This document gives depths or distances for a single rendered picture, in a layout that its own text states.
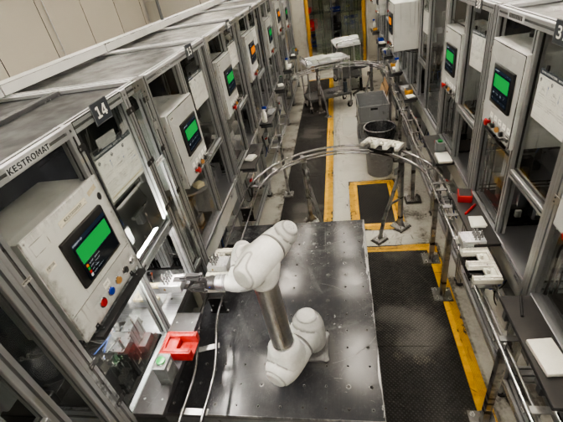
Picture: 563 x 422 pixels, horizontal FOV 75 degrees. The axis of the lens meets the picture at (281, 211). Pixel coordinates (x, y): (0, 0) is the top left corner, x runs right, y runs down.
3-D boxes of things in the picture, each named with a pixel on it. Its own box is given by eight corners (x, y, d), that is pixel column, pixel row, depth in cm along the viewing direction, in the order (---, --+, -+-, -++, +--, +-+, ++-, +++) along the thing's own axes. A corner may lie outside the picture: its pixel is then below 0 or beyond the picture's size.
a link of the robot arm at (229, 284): (228, 295, 198) (231, 273, 206) (255, 295, 196) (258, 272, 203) (221, 287, 190) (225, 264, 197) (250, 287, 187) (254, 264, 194)
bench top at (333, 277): (386, 426, 162) (386, 422, 160) (163, 416, 181) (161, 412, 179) (364, 223, 284) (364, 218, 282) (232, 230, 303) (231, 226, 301)
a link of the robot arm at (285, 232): (269, 227, 163) (250, 245, 155) (286, 207, 149) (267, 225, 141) (291, 248, 163) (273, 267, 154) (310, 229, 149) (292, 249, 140)
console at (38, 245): (95, 342, 132) (26, 244, 107) (26, 342, 137) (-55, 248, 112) (144, 263, 166) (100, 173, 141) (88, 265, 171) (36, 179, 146)
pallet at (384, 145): (360, 151, 352) (360, 141, 346) (368, 145, 360) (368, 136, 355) (397, 157, 330) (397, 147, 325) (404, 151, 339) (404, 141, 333)
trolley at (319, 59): (310, 115, 677) (304, 60, 624) (303, 106, 724) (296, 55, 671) (356, 105, 684) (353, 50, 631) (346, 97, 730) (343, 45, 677)
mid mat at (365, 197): (406, 229, 370) (406, 227, 370) (351, 231, 381) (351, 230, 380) (394, 178, 452) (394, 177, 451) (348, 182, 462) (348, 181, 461)
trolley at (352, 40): (366, 87, 763) (364, 37, 709) (338, 92, 767) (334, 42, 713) (358, 77, 833) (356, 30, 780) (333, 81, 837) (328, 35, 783)
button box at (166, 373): (173, 384, 165) (163, 368, 158) (156, 383, 166) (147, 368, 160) (178, 368, 171) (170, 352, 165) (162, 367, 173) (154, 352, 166)
